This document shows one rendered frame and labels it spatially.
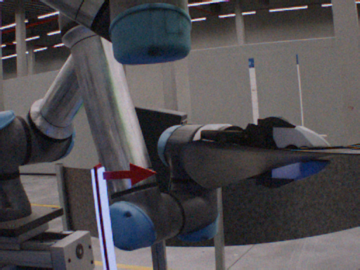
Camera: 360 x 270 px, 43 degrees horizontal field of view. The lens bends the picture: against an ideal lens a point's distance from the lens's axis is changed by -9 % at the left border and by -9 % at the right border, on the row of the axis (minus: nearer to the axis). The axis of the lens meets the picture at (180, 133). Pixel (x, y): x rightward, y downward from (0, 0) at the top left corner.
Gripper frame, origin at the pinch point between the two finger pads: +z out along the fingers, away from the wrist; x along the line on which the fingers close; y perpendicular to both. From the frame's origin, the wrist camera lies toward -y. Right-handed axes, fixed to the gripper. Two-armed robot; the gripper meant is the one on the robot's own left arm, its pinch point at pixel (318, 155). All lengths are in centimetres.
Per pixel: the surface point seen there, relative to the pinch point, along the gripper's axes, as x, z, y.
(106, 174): 2.2, -8.8, -23.2
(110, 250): 10.5, -8.7, -23.0
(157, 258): 25, -52, 9
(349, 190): 26, -112, 160
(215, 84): -72, -517, 381
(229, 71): -89, -497, 390
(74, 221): 52, -235, 61
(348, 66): -70, -247, 340
